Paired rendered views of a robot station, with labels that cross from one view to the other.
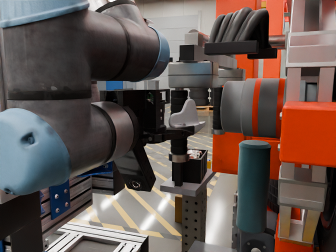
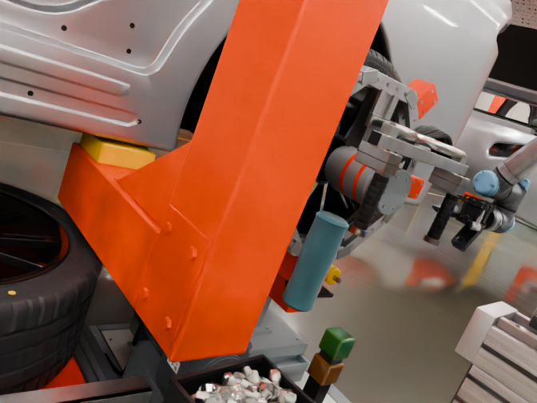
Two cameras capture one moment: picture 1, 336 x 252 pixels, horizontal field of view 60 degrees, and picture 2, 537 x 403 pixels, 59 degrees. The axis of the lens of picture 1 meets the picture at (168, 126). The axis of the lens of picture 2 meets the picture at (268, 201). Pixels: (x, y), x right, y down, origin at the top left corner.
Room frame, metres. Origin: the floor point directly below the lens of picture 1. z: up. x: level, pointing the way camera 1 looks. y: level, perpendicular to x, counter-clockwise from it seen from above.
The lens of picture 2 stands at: (1.99, 0.06, 0.99)
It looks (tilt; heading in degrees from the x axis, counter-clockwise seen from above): 13 degrees down; 203
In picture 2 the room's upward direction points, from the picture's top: 21 degrees clockwise
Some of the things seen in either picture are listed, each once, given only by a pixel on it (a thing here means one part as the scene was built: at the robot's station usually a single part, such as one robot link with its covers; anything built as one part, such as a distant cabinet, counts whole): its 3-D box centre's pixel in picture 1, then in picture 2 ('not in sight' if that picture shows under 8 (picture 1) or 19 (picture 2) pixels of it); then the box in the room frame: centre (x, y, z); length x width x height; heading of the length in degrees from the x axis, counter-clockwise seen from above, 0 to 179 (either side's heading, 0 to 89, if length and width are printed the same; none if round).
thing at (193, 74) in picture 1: (193, 74); (449, 180); (0.59, -0.05, 0.93); 0.09 x 0.05 x 0.05; 66
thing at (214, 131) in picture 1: (218, 109); (370, 202); (0.91, -0.16, 0.83); 0.04 x 0.04 x 0.16
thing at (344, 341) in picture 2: not in sight; (336, 343); (1.24, -0.05, 0.64); 0.04 x 0.04 x 0.04; 66
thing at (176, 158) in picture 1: (179, 123); (442, 217); (0.60, -0.02, 0.83); 0.04 x 0.04 x 0.16
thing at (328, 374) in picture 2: not in sight; (325, 368); (1.24, -0.05, 0.59); 0.04 x 0.04 x 0.04; 66
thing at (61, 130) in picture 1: (52, 141); (498, 220); (0.28, 0.11, 0.85); 0.11 x 0.08 x 0.09; 156
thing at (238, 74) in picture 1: (229, 76); (378, 157); (0.90, -0.19, 0.93); 0.09 x 0.05 x 0.05; 66
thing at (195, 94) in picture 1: (209, 92); not in sight; (9.35, -1.33, 0.55); 1.40 x 0.80 x 1.09; 70
